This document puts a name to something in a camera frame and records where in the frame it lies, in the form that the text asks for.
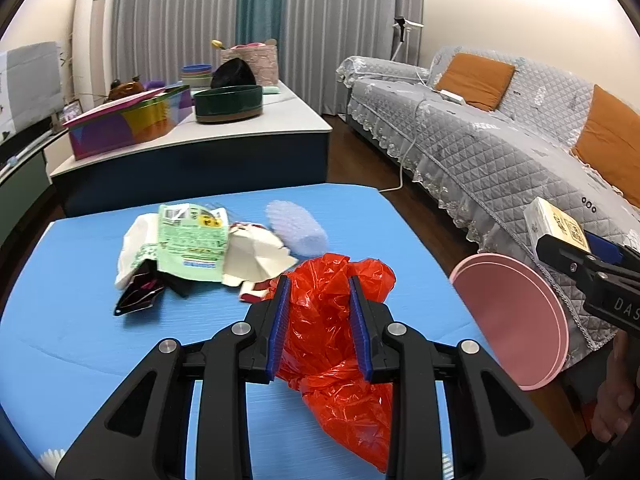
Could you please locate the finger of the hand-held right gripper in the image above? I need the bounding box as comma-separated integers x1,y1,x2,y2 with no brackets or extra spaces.
536,233,602,284
584,231,640,267

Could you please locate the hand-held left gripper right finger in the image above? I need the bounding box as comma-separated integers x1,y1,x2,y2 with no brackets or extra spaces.
348,275,586,480

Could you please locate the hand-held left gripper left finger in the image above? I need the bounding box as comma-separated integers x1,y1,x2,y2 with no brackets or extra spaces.
55,275,293,480

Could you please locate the red plastic bag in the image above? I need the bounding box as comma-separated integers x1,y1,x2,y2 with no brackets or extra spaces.
267,253,398,473

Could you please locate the small cream cardboard box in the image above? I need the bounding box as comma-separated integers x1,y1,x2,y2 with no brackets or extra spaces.
523,196,593,263

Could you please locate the pink plastic basin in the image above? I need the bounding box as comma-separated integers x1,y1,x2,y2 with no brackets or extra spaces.
449,253,571,392

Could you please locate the black foil wrapper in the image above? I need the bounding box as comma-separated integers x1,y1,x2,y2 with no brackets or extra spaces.
112,259,200,317

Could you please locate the person's right hand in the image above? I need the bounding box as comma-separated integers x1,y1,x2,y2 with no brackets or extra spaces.
592,332,640,444

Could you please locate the flattened white carton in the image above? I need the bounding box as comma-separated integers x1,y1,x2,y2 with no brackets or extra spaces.
221,222,300,304

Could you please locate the orange cushion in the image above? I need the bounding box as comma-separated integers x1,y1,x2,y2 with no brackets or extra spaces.
571,85,640,197
435,53,516,112

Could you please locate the green printed packet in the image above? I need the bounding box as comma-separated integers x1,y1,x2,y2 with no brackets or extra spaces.
157,203,231,282

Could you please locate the grey quilted sofa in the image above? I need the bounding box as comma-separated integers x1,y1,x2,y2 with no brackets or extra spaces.
335,46,640,356

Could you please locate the white paper bag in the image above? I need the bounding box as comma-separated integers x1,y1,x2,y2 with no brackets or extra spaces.
115,213,167,291

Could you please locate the white-topped navy coffee table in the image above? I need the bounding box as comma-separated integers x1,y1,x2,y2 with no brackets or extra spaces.
48,79,334,218

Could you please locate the dark green round tub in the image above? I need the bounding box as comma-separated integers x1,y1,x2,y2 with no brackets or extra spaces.
193,85,264,125

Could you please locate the colourful striped box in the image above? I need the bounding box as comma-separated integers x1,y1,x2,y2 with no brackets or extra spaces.
62,85,195,161

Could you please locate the black cap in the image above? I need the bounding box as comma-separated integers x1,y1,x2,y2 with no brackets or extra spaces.
210,58,257,90

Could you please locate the stack of pastel bowls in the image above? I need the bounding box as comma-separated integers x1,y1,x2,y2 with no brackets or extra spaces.
180,63,215,92

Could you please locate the pink patterned basket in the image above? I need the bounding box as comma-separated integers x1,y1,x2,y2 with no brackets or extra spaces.
220,39,279,86

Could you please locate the white phone stand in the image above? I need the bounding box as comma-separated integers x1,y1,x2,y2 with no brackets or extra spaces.
389,16,425,63

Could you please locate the brown figurine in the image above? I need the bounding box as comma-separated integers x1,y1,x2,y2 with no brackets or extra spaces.
106,76,147,104

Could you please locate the dark green media cabinet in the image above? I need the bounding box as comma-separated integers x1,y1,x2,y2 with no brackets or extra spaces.
0,125,57,253

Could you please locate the grey curtain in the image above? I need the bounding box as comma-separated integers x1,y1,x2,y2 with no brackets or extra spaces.
107,0,426,117

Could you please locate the teal curtain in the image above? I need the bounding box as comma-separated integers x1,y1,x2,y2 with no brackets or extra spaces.
235,0,285,47

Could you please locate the white standing air conditioner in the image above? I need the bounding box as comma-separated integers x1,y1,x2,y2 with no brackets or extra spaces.
72,0,119,111

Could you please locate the grey covered screen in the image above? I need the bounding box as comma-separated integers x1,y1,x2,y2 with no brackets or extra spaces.
0,41,64,136

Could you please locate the white cable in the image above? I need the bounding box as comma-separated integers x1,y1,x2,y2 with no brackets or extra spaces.
377,87,443,193

